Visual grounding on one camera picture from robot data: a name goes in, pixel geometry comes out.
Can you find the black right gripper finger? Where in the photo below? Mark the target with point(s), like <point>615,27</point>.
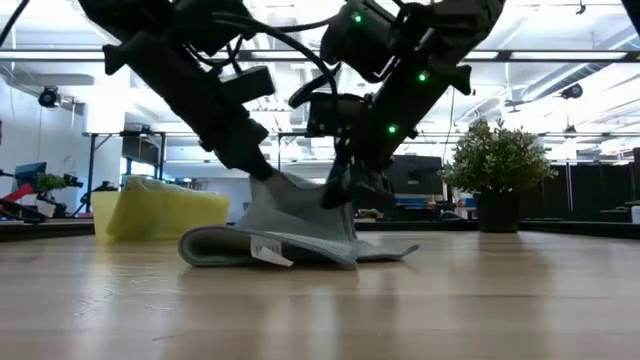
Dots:
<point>337,175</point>
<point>372,185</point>

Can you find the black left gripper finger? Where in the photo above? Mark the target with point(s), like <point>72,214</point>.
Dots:
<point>245,160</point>

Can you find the grey microfiber towel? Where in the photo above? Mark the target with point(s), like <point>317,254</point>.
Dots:
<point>300,220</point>

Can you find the yellow translucent plastic basket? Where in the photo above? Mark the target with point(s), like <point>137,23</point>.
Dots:
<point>100,215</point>

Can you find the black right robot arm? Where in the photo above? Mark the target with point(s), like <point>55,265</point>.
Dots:
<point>440,30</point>

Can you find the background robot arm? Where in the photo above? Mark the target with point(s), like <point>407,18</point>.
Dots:
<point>25,195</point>

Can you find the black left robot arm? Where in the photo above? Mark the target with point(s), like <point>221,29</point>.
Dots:
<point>150,15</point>

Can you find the black background monitor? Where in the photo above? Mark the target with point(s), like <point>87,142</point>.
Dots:
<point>415,175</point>

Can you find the small potted green plant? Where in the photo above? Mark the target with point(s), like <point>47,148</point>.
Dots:
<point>497,155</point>

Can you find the black ceiling spotlight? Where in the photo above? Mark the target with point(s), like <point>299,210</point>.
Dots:
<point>571,91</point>
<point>49,97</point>

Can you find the small background plant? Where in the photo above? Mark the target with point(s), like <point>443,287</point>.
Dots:
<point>50,182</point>

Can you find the black partition panels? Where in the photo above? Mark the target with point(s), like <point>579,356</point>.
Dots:
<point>600,190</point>

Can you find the white cup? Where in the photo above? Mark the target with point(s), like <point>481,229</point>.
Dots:
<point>636,214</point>

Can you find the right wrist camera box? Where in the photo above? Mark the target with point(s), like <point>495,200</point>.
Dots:
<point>335,115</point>

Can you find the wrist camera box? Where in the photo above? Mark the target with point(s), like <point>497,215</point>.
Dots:
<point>335,115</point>
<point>250,85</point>

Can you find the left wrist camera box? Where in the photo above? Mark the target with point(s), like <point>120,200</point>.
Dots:
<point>250,85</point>

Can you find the black aluminium table frame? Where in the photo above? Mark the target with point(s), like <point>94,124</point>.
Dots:
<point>50,230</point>

